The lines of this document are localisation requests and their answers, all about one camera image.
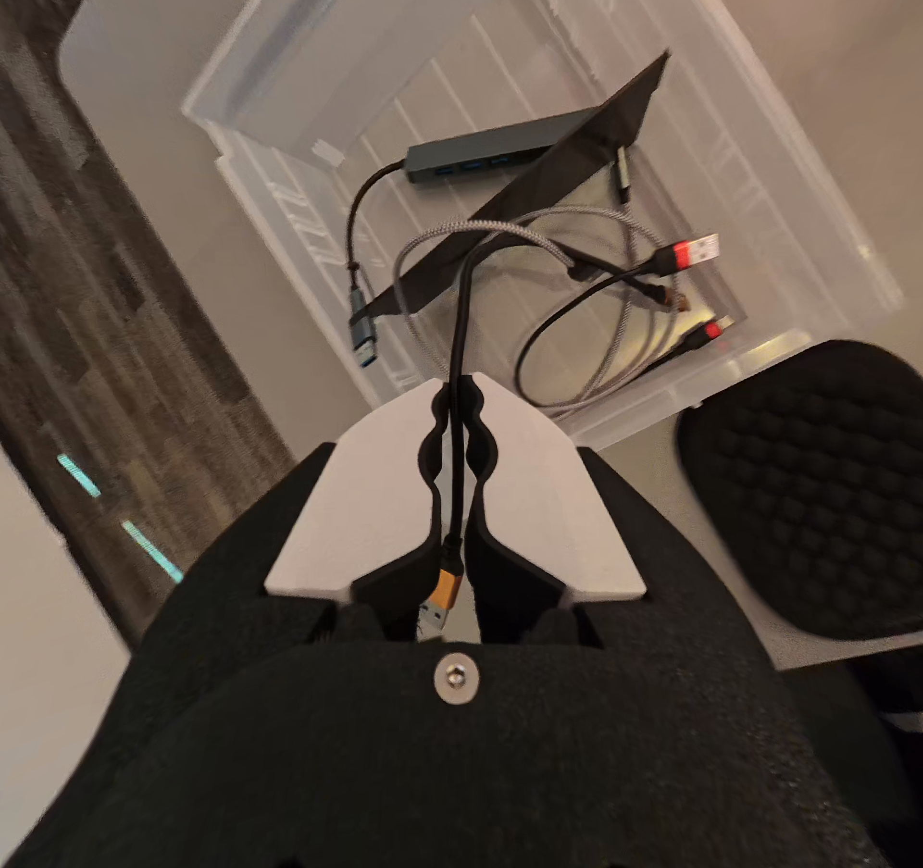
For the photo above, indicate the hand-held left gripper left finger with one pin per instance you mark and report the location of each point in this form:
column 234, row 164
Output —
column 360, row 515

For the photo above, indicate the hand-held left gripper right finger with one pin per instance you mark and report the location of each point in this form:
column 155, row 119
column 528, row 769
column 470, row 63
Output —
column 555, row 515

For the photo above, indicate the clear plastic bin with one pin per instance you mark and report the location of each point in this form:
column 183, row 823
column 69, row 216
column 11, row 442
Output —
column 324, row 53

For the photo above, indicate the black textured wrist rest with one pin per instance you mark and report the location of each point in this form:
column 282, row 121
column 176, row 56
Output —
column 793, row 486

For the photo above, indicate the black divider strip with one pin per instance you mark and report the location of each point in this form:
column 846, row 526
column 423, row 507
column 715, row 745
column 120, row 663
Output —
column 577, row 154

